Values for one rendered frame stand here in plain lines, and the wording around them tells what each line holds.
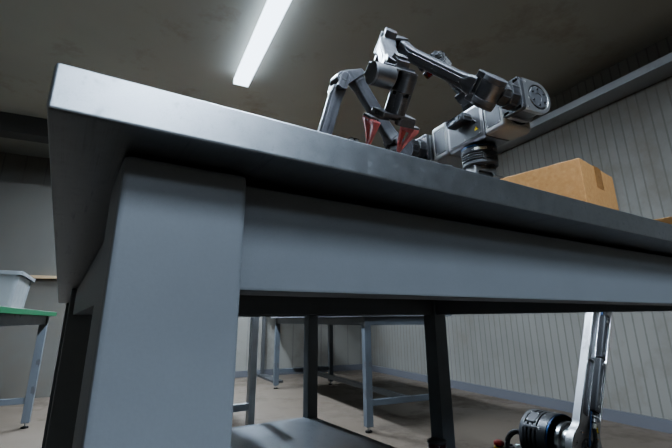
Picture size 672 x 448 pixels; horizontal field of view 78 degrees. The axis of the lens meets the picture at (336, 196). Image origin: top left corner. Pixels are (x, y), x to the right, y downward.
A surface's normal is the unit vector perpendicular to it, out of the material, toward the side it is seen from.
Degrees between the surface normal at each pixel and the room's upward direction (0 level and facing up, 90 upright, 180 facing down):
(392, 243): 90
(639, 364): 90
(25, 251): 90
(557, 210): 90
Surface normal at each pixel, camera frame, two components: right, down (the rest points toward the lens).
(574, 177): -0.76, -0.18
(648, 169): -0.90, -0.11
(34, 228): 0.43, -0.26
